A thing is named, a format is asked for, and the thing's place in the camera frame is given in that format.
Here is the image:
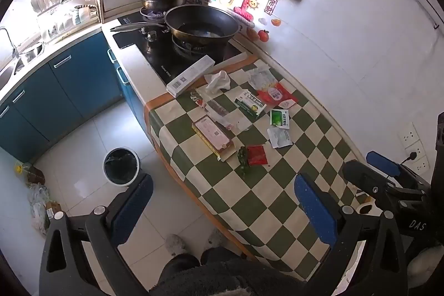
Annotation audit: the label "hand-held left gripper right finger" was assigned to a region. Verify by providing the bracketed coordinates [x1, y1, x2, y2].
[294, 173, 408, 296]

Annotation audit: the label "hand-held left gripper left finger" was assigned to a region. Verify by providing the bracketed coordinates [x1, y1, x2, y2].
[39, 173, 154, 296]

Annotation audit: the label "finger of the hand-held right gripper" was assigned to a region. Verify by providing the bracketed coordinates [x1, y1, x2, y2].
[367, 150, 431, 194]
[342, 160, 394, 203]

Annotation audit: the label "white paper tissue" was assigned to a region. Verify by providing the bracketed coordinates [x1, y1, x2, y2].
[203, 70, 231, 92]

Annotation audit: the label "white trash bin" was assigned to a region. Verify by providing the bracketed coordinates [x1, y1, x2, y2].
[103, 148, 141, 186]

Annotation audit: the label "grey fuzzy slipper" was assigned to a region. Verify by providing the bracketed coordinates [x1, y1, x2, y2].
[207, 229, 227, 250]
[165, 234, 190, 257]

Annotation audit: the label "green white checkered tablecloth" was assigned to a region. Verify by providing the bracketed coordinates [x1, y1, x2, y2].
[145, 55, 373, 283]

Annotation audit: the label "small red wrapper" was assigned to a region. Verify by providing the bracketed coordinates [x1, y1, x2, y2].
[246, 145, 268, 166]

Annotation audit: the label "crumpled green wrapper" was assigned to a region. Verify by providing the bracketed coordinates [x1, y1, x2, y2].
[236, 147, 251, 175]

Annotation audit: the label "pile of plastic bags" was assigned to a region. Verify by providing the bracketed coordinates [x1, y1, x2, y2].
[28, 183, 52, 236]

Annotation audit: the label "green white sachet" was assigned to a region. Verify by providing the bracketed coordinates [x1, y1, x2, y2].
[270, 109, 290, 128]

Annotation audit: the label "pink flat box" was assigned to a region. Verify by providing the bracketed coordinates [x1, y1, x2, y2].
[192, 115, 234, 161]

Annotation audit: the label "yellow oil bottle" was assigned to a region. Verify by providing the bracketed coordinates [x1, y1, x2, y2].
[14, 161, 46, 186]

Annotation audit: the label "person's legs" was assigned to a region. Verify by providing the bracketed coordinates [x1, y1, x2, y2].
[153, 246, 313, 296]

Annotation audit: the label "blue kitchen cabinet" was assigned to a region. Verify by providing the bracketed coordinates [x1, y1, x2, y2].
[107, 46, 148, 130]
[0, 31, 120, 163]

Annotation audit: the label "green white medicine box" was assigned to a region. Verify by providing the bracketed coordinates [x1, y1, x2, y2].
[234, 90, 268, 118]

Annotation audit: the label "clear plastic wrapper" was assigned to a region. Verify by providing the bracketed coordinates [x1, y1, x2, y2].
[189, 88, 254, 132]

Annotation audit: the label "long white cardboard box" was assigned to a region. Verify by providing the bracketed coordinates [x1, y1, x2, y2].
[166, 55, 215, 98]

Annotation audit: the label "black glass gas stove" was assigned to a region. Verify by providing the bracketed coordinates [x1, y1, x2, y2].
[112, 17, 245, 87]

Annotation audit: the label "steel sink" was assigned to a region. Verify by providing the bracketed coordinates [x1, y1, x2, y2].
[0, 39, 46, 85]

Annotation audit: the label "black frying pan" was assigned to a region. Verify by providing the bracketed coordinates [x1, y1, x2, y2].
[110, 5, 240, 47]

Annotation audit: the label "dish rack with plates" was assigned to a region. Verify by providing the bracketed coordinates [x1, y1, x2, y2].
[29, 0, 101, 40]

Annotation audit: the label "steel faucet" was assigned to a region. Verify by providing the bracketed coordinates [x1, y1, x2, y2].
[0, 26, 19, 59]

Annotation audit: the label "white wall socket strip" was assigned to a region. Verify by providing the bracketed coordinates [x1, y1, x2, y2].
[399, 123, 431, 173]

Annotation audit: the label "pink wall decoration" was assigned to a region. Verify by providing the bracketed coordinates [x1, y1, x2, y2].
[233, 0, 256, 22]

